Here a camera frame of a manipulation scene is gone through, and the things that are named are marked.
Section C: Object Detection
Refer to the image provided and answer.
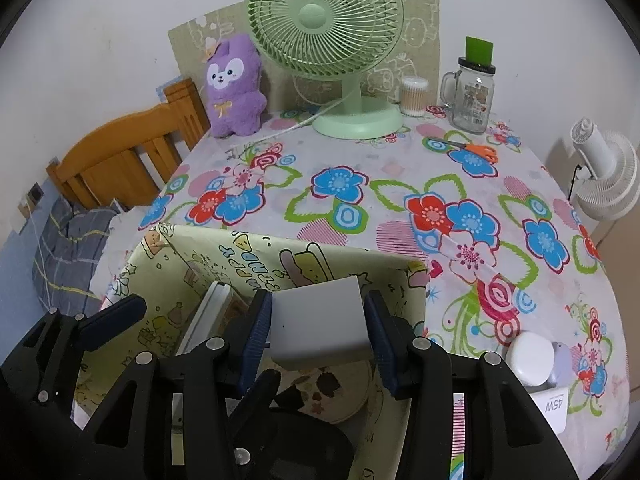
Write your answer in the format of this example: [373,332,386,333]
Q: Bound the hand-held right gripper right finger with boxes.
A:
[364,290,581,480]

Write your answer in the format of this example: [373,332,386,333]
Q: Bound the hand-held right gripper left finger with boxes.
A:
[60,290,275,480]

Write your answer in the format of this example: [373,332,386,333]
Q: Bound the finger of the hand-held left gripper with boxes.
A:
[0,294,147,411]
[225,369,281,480]

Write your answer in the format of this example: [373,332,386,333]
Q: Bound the cartoon animal compact mirror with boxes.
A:
[272,360,373,423]

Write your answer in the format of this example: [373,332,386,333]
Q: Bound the white power adapter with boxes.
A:
[270,276,373,367]

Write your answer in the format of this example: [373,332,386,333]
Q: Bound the black round pad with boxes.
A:
[255,407,353,480]

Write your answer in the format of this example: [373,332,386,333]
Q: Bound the yellow printed fabric storage box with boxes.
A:
[72,224,431,480]

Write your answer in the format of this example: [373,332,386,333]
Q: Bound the white round case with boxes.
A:
[506,332,556,388]

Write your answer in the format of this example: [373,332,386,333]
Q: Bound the white charger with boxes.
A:
[529,386,571,433]

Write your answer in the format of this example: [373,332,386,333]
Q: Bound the lavender round case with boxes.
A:
[547,341,573,386]

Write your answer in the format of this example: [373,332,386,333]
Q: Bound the white flat box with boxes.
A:
[177,280,233,356]

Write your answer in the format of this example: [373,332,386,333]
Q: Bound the grey plaid bedding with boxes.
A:
[32,197,118,311]

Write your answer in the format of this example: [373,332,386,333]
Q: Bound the light blue board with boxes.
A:
[154,75,183,103]

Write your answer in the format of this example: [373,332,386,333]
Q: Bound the purple plush toy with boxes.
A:
[204,34,267,138]

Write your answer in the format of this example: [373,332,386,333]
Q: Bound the cotton swab container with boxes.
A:
[400,76,430,118]

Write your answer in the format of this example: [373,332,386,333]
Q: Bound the glass jar with green lid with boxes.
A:
[439,36,496,135]

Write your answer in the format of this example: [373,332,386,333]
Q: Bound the beige door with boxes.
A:
[592,195,640,291]

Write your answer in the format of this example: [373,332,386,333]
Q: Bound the white standing fan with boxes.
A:
[570,117,640,221]

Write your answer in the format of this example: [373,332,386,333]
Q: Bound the green printed board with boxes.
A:
[167,0,441,116]

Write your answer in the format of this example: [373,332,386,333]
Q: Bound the green desk fan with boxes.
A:
[244,0,405,140]

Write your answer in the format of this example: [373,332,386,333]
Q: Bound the orange handled scissors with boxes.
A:
[427,136,500,165]

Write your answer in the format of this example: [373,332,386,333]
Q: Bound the white fan cable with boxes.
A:
[257,97,346,143]

